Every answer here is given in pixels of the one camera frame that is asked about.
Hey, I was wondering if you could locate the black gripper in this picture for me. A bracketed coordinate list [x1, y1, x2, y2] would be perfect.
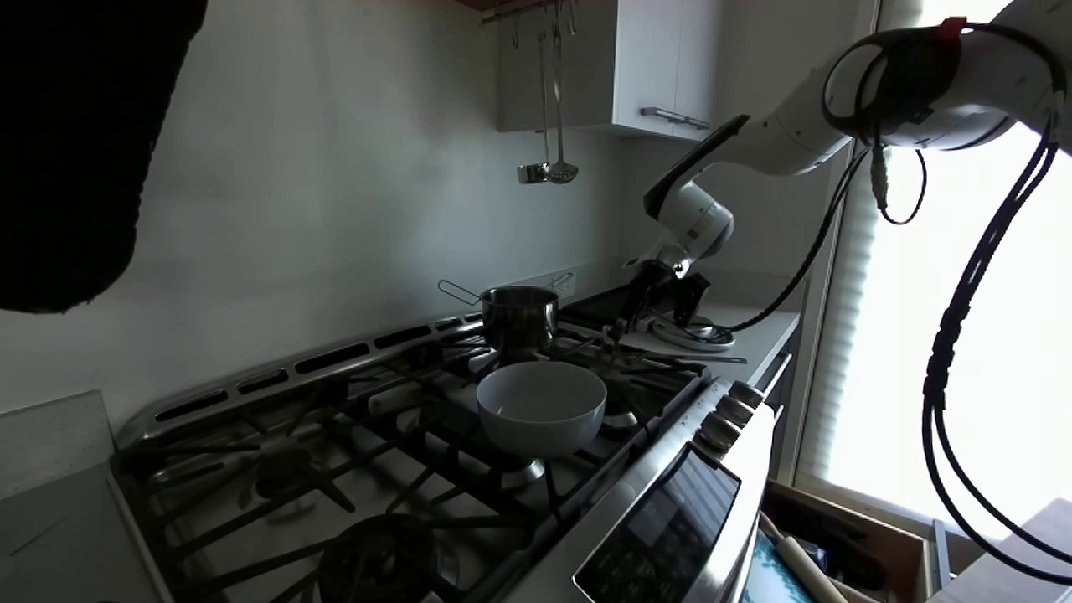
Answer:
[630, 257, 713, 328]

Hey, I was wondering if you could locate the stainless steel gas stove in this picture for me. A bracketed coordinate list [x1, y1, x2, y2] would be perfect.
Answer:
[105, 281, 784, 603]

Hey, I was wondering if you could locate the small dark saucepan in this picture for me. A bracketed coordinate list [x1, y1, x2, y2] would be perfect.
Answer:
[436, 272, 581, 362]

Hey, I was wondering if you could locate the hanging metal ladle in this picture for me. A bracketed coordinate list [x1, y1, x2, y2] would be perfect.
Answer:
[545, 3, 582, 186]
[514, 10, 552, 186]

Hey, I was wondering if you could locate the white bowl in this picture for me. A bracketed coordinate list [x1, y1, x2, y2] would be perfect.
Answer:
[472, 357, 614, 462]

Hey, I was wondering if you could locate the white window blind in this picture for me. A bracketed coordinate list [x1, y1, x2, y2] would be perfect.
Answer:
[800, 221, 888, 482]

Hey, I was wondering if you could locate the blue and white packet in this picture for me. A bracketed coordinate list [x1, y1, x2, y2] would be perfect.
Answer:
[741, 532, 808, 603]

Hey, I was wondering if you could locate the wooden rolling pin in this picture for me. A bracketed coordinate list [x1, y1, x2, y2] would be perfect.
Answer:
[757, 512, 850, 603]

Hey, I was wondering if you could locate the dark blurry object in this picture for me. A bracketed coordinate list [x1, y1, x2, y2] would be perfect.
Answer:
[0, 0, 213, 314]

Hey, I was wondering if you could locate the white wall cabinet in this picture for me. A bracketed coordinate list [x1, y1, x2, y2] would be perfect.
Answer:
[497, 0, 725, 142]

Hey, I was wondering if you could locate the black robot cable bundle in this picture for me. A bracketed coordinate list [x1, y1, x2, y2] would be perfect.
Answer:
[819, 21, 1072, 590]

